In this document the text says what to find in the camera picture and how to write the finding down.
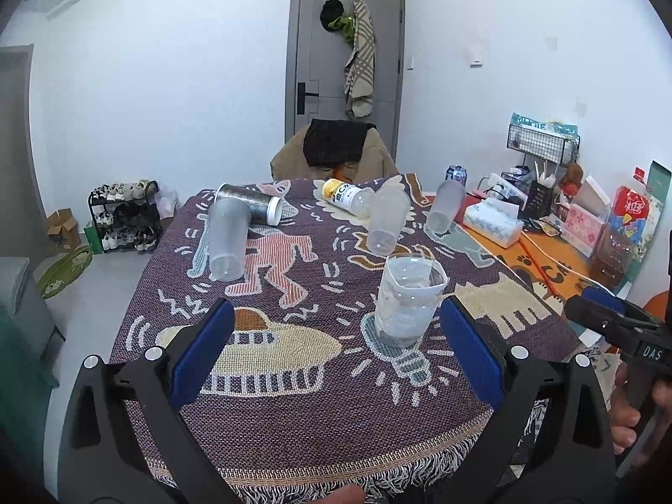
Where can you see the green round mat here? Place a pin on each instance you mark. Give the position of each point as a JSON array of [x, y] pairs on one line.
[[63, 270]]

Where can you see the chair with brown coat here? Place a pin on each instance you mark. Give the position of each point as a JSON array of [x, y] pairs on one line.
[[291, 160]]

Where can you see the teal packet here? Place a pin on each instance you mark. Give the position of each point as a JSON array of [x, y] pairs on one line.
[[546, 127]]

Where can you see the blue drink can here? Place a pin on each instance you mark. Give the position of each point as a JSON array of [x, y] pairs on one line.
[[455, 174]]

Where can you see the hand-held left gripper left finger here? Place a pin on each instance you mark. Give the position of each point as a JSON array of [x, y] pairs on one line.
[[202, 349]]

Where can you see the pink box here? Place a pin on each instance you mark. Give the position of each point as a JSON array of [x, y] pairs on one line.
[[587, 228]]

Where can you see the white plastic bag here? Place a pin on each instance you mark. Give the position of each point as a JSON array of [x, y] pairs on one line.
[[167, 203]]

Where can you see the black shoe rack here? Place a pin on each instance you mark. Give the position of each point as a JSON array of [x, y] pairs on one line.
[[126, 215]]

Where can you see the dark green clothing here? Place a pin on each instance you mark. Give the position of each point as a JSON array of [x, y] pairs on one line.
[[21, 404]]

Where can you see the black mesh pen holder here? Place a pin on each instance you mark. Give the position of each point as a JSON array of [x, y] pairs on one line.
[[539, 202]]

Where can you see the clear plastic drawer box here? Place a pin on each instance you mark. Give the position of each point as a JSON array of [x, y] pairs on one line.
[[614, 254]]

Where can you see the clear measuring cup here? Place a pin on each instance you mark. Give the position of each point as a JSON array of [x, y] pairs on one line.
[[407, 304]]

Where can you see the black hat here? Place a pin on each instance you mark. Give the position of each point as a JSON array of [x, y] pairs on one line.
[[332, 10]]

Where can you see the tissue pack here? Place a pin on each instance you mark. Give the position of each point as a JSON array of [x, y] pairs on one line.
[[493, 223]]

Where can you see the printed woven blanket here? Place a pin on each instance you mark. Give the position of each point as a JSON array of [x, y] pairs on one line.
[[315, 404]]

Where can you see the green bag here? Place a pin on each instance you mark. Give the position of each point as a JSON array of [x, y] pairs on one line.
[[93, 239]]

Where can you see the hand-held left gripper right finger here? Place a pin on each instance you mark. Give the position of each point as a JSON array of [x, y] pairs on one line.
[[472, 352]]

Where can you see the white power strip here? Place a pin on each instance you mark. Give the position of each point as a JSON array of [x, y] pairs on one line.
[[501, 186]]

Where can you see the grey door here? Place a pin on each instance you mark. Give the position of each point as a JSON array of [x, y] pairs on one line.
[[320, 63]]

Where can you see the white light switch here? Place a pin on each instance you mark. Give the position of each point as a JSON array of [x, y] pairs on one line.
[[475, 55]]

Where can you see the cardboard box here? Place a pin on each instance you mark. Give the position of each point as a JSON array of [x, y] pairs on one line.
[[62, 228]]

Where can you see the black cloth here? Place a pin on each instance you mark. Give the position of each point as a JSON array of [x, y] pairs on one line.
[[333, 142]]

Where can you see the orange desk mat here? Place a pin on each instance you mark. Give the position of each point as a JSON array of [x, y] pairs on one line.
[[556, 273]]

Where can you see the yellow label plastic bottle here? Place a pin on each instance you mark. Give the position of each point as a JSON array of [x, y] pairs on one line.
[[346, 195]]

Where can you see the grey sofa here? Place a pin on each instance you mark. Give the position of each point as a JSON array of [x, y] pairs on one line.
[[23, 299]]

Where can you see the frosted plastic cup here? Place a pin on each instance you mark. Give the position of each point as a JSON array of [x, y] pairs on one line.
[[227, 241], [446, 207], [387, 220]]

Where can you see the red snack bag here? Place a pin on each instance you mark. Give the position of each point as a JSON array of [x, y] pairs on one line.
[[630, 212]]

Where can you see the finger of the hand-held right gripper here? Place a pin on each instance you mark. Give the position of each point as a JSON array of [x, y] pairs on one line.
[[604, 296], [598, 320]]

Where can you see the green box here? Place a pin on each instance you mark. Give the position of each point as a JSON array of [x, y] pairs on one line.
[[659, 194]]

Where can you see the silver glitter tumbler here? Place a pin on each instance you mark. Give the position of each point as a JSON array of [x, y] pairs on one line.
[[252, 202]]

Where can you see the brown plush figure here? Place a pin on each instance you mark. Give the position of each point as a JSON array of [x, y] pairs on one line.
[[572, 176]]

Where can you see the plaid scarf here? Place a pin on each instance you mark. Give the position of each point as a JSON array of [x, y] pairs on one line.
[[361, 63]]

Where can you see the person's right hand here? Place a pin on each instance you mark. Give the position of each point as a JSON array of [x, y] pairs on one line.
[[625, 415]]

